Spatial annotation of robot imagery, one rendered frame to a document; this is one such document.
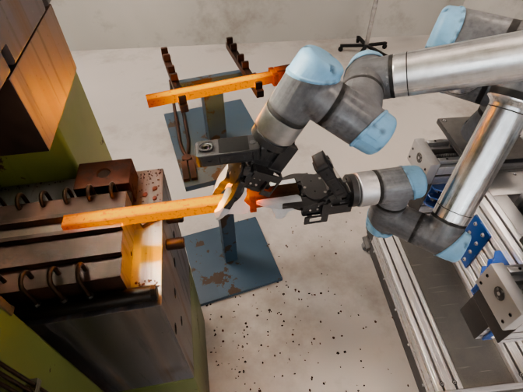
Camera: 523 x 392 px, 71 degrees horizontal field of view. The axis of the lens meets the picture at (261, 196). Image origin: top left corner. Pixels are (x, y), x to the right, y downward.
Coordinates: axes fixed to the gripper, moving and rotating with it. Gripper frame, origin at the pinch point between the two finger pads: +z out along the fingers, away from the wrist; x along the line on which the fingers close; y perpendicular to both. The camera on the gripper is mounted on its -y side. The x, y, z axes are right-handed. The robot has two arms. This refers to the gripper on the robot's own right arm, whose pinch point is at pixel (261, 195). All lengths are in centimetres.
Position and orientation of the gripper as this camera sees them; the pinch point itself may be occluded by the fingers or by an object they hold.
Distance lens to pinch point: 74.1
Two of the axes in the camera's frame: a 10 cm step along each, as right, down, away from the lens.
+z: -9.8, 1.3, -1.1
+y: 0.1, 6.7, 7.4
